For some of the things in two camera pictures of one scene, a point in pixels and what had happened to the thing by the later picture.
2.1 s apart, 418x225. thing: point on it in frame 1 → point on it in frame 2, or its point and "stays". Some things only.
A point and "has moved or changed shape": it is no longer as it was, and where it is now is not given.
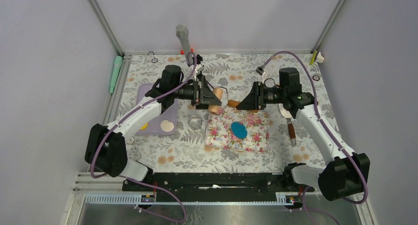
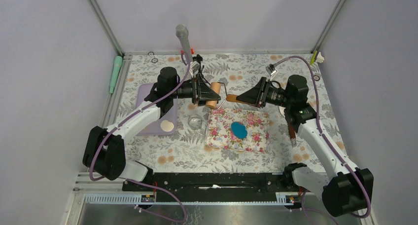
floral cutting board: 219,134 stays
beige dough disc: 166,126 stays
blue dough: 238,130 stays
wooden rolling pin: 215,109 has moved or changed shape
